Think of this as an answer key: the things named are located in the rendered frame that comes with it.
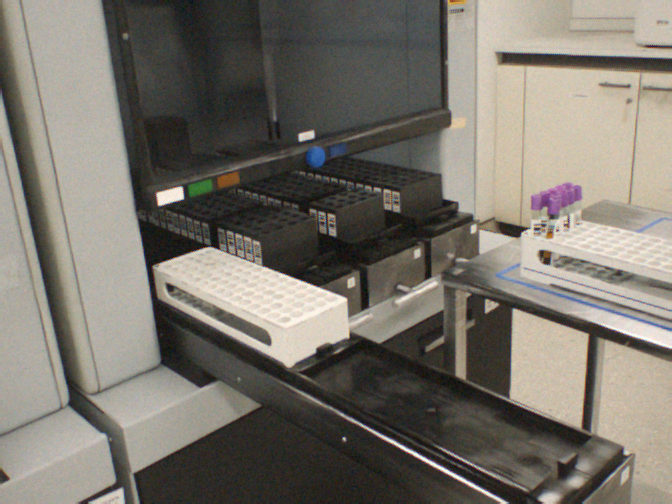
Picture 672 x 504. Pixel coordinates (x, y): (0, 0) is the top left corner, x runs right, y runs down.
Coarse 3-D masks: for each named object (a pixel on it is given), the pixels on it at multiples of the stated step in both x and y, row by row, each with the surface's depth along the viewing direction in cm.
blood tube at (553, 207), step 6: (552, 198) 96; (552, 204) 95; (558, 204) 95; (552, 210) 96; (558, 210) 96; (552, 216) 96; (552, 222) 96; (552, 228) 97; (546, 234) 97; (552, 234) 97; (546, 252) 98; (552, 252) 98; (546, 258) 98; (552, 258) 98; (546, 264) 99
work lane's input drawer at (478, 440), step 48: (192, 336) 94; (240, 384) 89; (288, 384) 81; (336, 384) 81; (384, 384) 80; (432, 384) 80; (336, 432) 76; (384, 432) 72; (432, 432) 71; (480, 432) 71; (528, 432) 70; (576, 432) 68; (432, 480) 67; (480, 480) 64; (528, 480) 64; (576, 480) 61; (624, 480) 65
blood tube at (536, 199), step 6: (534, 198) 97; (540, 198) 97; (534, 204) 97; (540, 204) 97; (534, 210) 98; (540, 210) 98; (534, 216) 98; (540, 216) 98; (534, 222) 98; (540, 222) 98; (534, 228) 99; (540, 228) 99; (534, 234) 99
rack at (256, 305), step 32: (192, 256) 104; (224, 256) 104; (160, 288) 101; (192, 288) 94; (224, 288) 92; (256, 288) 92; (288, 288) 91; (320, 288) 91; (224, 320) 97; (256, 320) 85; (288, 320) 84; (320, 320) 84; (288, 352) 82
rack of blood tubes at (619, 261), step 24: (528, 240) 99; (552, 240) 96; (576, 240) 97; (600, 240) 96; (624, 240) 95; (648, 240) 95; (528, 264) 100; (552, 264) 98; (576, 264) 98; (600, 264) 98; (624, 264) 89; (648, 264) 88; (576, 288) 95; (600, 288) 92; (624, 288) 90; (648, 288) 94; (648, 312) 88
